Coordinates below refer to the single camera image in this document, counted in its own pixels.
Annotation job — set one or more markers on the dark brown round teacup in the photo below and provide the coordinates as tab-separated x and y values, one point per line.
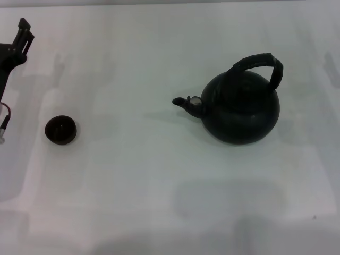
61	130

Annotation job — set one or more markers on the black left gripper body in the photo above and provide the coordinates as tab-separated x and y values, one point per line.
8	58

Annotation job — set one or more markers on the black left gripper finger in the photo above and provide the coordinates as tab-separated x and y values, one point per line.
24	23
29	39

